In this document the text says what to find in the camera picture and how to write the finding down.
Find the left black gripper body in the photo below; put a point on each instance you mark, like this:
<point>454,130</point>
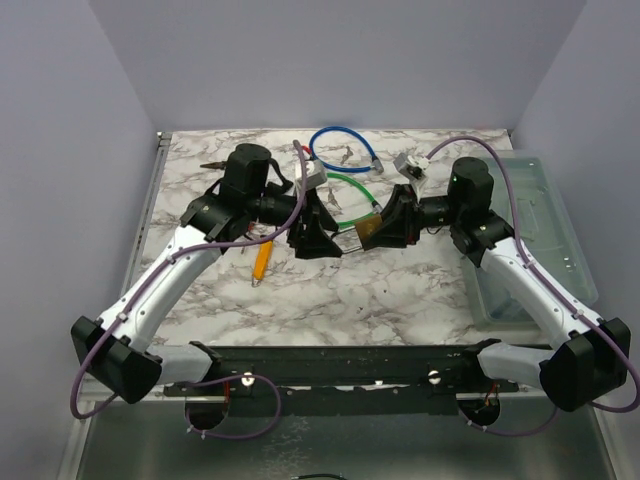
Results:
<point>310,191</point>

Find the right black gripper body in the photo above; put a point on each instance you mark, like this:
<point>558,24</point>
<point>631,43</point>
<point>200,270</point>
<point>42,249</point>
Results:
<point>420,216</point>

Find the brass padlock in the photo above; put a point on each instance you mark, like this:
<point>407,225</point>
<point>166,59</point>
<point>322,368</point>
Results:
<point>353,238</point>

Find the green cable lock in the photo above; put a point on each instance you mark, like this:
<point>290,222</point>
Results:
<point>375,205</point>

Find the blue cable lock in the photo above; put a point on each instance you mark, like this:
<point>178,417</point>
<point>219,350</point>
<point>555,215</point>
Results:
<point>328,145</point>

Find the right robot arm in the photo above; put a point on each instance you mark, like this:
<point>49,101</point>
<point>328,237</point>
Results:
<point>587,357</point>

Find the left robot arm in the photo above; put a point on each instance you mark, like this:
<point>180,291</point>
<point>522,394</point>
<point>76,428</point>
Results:
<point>114,348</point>

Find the orange utility knife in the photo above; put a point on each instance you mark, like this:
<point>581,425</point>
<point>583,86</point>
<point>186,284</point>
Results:
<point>261,264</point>

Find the clear plastic bin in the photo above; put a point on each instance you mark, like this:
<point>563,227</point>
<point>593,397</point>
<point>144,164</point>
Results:
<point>548,234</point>

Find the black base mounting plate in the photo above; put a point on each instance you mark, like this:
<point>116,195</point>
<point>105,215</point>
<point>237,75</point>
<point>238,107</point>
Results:
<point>357,380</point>

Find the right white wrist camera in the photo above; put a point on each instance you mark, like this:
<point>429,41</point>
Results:
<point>408,167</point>

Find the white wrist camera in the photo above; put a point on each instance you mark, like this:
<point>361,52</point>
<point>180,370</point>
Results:
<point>408,167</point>
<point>316,175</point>

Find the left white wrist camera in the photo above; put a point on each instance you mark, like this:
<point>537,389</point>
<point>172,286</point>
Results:
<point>316,175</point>

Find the yellow handled pliers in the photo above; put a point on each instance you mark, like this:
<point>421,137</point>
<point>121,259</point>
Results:
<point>216,165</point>

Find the aluminium rail frame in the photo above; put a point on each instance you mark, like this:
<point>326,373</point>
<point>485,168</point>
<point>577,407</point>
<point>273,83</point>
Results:
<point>585,358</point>

